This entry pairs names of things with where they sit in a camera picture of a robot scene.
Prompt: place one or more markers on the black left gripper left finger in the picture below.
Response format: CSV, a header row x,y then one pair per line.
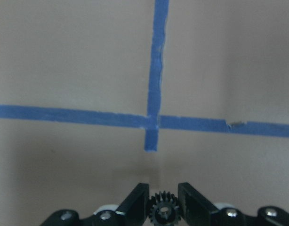
x,y
131,212

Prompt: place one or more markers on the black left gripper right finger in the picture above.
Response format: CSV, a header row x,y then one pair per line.
x,y
197,210

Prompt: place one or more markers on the small black bearing gear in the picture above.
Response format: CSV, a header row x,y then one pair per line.
x,y
164,209

